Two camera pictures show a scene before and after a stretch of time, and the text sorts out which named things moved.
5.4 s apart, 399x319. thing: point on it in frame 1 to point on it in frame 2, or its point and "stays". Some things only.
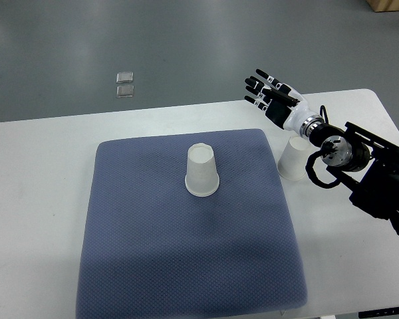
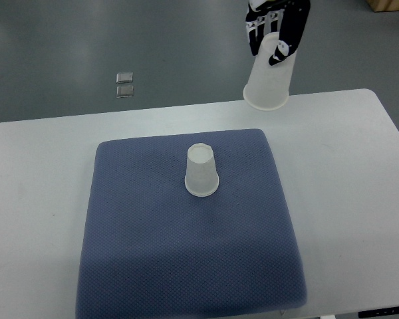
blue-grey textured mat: x=151 y=250 stays
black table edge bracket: x=386 y=312 stays
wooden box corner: x=390 y=5 stays
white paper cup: x=293 y=162 to x=268 y=88
